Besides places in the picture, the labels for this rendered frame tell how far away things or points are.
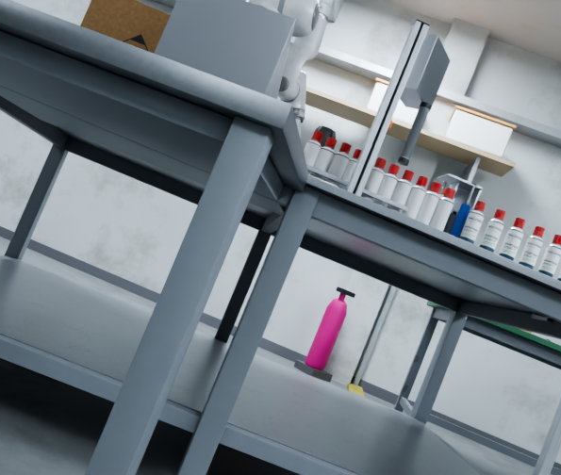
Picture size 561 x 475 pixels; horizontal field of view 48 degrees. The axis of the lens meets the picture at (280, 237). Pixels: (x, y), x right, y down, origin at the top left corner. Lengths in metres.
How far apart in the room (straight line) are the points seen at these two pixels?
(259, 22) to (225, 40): 0.08
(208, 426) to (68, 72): 0.83
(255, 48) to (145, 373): 0.72
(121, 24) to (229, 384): 0.97
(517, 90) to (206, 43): 4.37
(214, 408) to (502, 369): 3.98
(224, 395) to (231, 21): 0.83
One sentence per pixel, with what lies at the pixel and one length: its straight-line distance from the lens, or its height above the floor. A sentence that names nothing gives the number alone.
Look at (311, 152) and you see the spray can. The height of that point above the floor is 1.01.
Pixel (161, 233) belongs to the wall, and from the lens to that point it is 5.33.
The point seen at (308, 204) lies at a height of 0.77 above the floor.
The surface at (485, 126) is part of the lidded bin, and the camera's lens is 4.89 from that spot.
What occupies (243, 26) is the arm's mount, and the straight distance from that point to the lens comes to 1.39.
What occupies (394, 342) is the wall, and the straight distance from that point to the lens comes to 5.12.
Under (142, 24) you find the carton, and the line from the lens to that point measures 1.78.
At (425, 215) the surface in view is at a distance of 2.16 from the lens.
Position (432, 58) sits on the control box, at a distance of 2.10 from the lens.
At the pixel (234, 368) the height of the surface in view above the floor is 0.35.
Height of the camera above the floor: 0.59
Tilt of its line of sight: 3 degrees up
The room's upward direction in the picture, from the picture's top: 22 degrees clockwise
